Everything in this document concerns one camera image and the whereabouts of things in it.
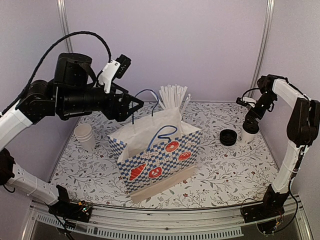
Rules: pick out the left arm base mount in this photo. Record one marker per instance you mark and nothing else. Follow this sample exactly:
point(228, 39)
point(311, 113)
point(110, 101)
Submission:
point(80, 211)

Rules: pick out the stack of white paper cups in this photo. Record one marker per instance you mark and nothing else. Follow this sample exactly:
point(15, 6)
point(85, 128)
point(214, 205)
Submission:
point(85, 135)

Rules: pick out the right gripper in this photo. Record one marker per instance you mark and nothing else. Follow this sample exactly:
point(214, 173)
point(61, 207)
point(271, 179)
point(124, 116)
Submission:
point(251, 117)

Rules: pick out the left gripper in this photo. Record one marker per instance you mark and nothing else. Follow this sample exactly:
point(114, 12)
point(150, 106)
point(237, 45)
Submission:
point(122, 114)

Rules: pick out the black plastic cup lid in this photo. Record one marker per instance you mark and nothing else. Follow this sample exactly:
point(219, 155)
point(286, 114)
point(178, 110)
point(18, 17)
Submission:
point(251, 132)

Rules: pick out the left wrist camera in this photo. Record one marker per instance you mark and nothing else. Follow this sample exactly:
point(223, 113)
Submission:
point(114, 69)

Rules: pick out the stack of black lids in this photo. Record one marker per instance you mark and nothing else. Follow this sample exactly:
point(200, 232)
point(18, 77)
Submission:
point(228, 137)

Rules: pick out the aluminium frame post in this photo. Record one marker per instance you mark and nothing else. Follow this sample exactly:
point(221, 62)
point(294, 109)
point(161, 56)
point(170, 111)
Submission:
point(61, 7)
point(263, 43)

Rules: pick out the bundle of white wrapped straws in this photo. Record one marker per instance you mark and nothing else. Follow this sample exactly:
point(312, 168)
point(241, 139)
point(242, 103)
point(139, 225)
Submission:
point(174, 96)

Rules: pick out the white paper coffee cup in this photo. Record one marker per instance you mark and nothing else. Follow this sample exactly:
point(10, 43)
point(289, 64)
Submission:
point(246, 138)

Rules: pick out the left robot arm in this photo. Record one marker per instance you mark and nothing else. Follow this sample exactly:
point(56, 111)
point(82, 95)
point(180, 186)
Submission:
point(16, 140)

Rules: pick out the front aluminium rail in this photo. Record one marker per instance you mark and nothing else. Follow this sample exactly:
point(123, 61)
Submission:
point(126, 223)

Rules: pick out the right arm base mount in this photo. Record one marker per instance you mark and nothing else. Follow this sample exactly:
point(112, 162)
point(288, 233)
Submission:
point(262, 212)

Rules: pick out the left aluminium frame post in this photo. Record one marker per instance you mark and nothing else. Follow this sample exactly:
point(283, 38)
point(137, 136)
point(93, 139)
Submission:
point(61, 7)

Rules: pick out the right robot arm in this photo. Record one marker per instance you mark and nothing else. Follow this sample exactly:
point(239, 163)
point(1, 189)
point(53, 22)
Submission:
point(302, 129)

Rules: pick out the right aluminium frame post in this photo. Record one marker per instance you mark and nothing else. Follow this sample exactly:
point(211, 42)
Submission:
point(263, 43)

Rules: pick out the floral table mat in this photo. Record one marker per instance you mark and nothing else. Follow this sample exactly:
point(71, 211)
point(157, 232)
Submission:
point(225, 175)

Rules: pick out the checkered paper takeout bag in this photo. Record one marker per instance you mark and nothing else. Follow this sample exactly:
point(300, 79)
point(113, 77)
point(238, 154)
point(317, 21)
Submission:
point(155, 152)

